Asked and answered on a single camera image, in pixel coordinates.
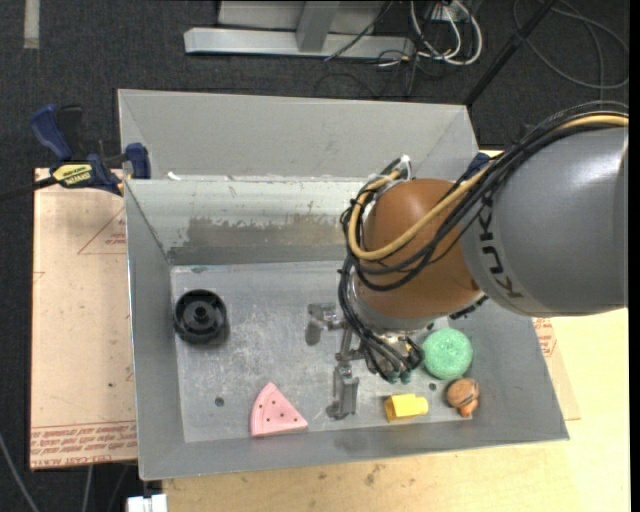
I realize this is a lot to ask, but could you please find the brown cardboard board, red print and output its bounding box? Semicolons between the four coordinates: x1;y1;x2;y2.
29;167;582;472

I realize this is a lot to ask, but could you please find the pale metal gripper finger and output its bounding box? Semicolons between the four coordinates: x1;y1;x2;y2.
326;366;361;421
304;302;348;347

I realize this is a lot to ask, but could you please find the black round plastic spool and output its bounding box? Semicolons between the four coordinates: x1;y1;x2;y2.
172;288;232;347

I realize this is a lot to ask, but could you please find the pink toy watermelon slice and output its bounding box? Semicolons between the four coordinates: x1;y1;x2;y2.
249;381;310;438

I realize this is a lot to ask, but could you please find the grey metal bin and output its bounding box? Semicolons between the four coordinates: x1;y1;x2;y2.
117;88;571;483

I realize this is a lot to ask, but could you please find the orange-brown toy figure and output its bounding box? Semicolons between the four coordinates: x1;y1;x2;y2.
445;377;482;418

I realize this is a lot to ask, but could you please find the yellow plastic block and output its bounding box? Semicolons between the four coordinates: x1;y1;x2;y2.
383;392;430;424

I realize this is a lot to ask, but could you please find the green foam ball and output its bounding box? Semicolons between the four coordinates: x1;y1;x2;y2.
420;327;475;381

